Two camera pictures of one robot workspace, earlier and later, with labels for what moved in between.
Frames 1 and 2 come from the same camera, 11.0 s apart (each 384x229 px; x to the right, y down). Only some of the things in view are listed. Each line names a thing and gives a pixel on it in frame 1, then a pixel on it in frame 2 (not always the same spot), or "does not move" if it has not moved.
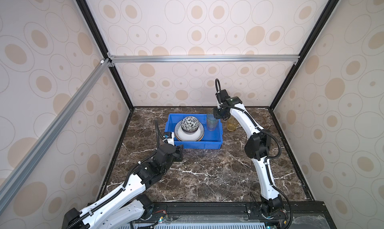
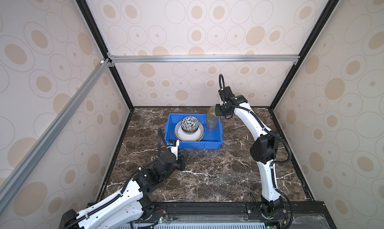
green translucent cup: [212, 122] does not move
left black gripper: [179, 152] to [182, 165]
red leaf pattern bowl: [189, 124] does not move
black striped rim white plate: [195, 135] does not move
